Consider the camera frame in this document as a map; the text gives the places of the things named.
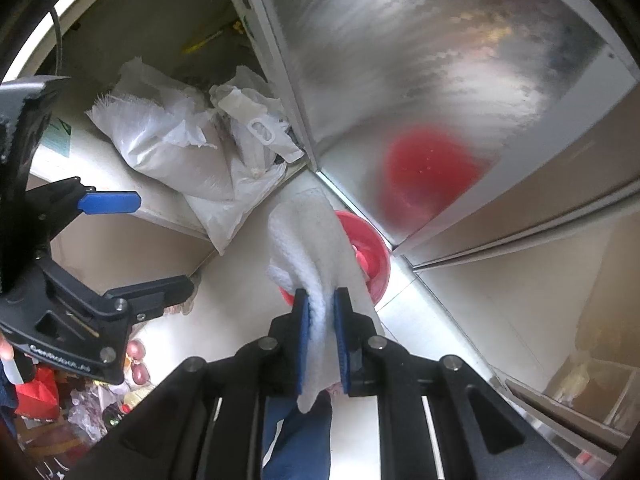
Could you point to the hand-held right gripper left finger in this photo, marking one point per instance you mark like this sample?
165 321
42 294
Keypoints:
302 345

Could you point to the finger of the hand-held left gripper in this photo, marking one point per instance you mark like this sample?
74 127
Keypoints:
110 202
150 292

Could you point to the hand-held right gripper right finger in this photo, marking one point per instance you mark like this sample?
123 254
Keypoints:
343 345

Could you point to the red plastic bucket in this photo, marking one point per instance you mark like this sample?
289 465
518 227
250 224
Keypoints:
372 260

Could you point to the white textured cloth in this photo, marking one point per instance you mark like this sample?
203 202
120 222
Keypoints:
310 245

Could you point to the person's left hand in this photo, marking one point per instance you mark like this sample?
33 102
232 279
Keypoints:
6 349

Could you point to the red onion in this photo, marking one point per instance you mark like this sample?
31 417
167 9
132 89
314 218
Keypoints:
141 374
136 350

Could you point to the frayed white woven sack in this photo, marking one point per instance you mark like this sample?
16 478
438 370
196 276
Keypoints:
165 160

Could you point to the green and white sticker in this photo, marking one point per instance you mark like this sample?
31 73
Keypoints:
60 137

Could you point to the person's blue trousers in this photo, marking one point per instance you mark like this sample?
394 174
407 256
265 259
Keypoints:
300 440

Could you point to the red plastic bag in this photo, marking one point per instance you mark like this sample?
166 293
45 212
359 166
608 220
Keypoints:
37 392

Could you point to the clear plastic bag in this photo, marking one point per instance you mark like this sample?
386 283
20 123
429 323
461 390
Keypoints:
95 410

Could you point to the white plastic bag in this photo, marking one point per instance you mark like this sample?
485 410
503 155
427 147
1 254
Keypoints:
250 110

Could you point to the patterned metal cabinet door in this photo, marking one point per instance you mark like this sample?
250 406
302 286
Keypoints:
400 60

